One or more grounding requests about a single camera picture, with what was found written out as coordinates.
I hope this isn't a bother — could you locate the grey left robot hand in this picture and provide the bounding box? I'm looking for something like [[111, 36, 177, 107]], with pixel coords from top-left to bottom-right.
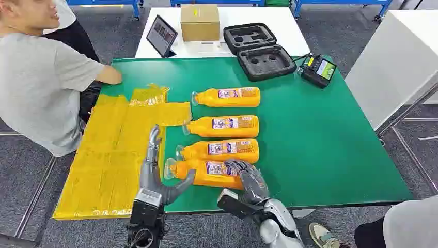
[[138, 125, 197, 206]]

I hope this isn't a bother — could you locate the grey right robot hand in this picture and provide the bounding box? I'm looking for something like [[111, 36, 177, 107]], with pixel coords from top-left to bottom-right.
[[224, 159, 270, 207]]

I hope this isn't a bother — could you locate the orange drink bottle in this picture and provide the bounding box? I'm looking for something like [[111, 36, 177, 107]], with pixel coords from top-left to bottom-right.
[[191, 87, 261, 108], [182, 115, 260, 139], [163, 157, 245, 191], [175, 138, 260, 164]]

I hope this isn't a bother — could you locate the yellow plastic sheet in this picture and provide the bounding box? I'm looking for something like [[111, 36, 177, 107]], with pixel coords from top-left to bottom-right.
[[52, 84, 192, 221]]

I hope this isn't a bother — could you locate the green table mat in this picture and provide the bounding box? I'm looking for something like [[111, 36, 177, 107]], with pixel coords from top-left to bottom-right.
[[101, 55, 414, 213]]

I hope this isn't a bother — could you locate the open black foam case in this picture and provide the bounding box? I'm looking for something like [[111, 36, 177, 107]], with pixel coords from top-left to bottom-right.
[[223, 22, 298, 82]]

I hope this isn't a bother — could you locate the black remote controller with screen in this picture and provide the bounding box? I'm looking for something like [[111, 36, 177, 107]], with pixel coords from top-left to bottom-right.
[[298, 53, 338, 89]]

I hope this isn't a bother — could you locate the black tablet on stand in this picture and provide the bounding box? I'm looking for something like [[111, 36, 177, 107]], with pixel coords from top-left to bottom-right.
[[146, 14, 179, 58]]

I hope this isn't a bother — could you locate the clear acrylic stand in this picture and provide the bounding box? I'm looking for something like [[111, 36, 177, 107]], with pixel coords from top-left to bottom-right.
[[199, 40, 229, 53]]

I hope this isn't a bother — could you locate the white table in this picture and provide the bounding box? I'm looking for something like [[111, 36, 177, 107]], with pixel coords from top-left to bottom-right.
[[134, 6, 311, 59]]

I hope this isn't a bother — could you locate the person behind seated person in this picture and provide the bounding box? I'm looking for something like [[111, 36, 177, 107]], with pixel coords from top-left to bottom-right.
[[42, 0, 103, 124]]

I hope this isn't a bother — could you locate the brown cardboard box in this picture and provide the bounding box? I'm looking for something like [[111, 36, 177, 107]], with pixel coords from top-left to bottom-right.
[[180, 4, 221, 42]]

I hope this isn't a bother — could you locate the standing person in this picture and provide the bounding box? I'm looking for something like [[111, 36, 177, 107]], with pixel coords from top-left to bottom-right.
[[309, 195, 438, 248]]

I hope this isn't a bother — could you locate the white desk with metal legs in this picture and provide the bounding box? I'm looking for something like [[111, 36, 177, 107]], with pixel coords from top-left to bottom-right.
[[345, 9, 438, 136]]

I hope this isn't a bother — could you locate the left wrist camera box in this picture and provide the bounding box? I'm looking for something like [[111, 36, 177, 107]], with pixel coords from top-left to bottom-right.
[[130, 187, 166, 227]]

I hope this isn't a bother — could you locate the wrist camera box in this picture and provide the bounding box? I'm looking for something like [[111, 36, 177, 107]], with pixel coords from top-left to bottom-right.
[[216, 188, 256, 220], [130, 187, 166, 227]]

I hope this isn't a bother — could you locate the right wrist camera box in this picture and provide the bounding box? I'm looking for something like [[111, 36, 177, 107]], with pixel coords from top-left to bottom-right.
[[216, 188, 256, 220]]

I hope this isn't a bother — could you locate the blue metal frame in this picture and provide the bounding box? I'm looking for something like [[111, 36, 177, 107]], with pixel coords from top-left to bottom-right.
[[67, 0, 144, 20], [291, 0, 394, 22], [170, 0, 266, 8]]

